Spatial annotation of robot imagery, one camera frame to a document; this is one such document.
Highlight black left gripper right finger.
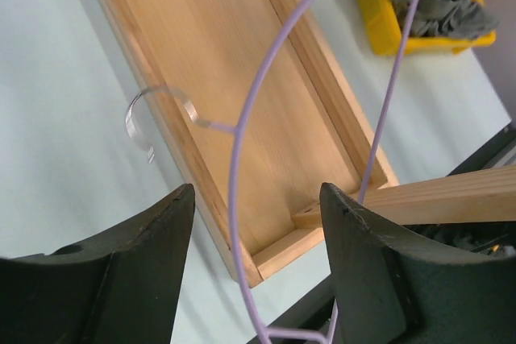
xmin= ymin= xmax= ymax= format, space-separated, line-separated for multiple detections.
xmin=319 ymin=183 xmax=515 ymax=343

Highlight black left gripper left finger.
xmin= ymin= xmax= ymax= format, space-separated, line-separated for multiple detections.
xmin=1 ymin=184 xmax=195 ymax=343

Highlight grey shorts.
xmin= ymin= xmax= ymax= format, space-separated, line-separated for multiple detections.
xmin=390 ymin=0 xmax=500 ymax=40

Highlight purple hanger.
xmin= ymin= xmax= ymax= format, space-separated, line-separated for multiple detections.
xmin=125 ymin=0 xmax=427 ymax=344

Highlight yellow plastic bin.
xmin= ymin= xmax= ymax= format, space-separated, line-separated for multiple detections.
xmin=357 ymin=0 xmax=497 ymax=56

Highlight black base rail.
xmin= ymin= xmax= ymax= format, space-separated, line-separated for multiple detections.
xmin=272 ymin=124 xmax=515 ymax=343

